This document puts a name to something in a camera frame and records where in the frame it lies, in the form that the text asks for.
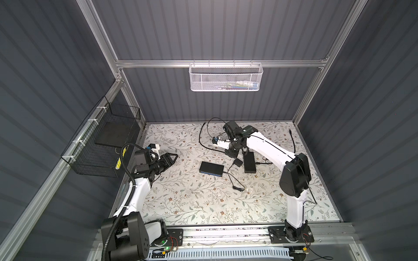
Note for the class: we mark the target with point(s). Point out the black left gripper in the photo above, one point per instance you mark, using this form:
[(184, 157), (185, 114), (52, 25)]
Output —
[(166, 162)]

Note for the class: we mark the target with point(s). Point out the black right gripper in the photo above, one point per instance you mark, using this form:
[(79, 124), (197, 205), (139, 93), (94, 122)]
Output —
[(231, 154)]

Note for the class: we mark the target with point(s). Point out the black power adapter with cable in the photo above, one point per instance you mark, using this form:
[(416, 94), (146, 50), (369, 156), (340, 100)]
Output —
[(233, 168)]

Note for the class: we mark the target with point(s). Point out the long black power brick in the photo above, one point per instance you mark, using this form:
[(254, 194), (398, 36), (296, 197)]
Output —
[(249, 163)]

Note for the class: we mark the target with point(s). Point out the black network switch box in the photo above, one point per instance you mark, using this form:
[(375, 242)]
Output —
[(211, 169)]

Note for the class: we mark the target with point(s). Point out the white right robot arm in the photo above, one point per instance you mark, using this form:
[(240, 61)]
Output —
[(295, 171)]

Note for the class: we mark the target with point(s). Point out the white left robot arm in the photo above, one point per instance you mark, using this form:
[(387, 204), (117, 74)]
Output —
[(125, 236)]

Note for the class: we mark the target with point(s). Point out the yellow striped tool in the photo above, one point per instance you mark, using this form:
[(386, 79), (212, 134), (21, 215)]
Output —
[(118, 164)]

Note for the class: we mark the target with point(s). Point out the items in white basket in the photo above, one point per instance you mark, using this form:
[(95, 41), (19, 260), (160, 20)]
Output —
[(239, 85)]

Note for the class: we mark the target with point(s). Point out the black foam pad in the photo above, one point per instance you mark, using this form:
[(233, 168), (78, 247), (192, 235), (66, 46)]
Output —
[(113, 135)]

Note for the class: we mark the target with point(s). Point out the white wire mesh basket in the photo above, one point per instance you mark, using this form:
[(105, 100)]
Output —
[(204, 77)]

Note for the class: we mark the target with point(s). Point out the black wire wall basket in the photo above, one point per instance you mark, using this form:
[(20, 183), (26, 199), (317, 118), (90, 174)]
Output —
[(98, 150)]

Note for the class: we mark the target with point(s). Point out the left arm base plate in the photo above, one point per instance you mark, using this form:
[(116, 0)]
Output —
[(173, 238)]

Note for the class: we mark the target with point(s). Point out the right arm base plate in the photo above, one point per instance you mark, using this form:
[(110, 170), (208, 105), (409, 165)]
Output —
[(287, 234)]

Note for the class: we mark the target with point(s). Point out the white slotted cable duct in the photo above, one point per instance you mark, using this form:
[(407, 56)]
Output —
[(223, 254)]

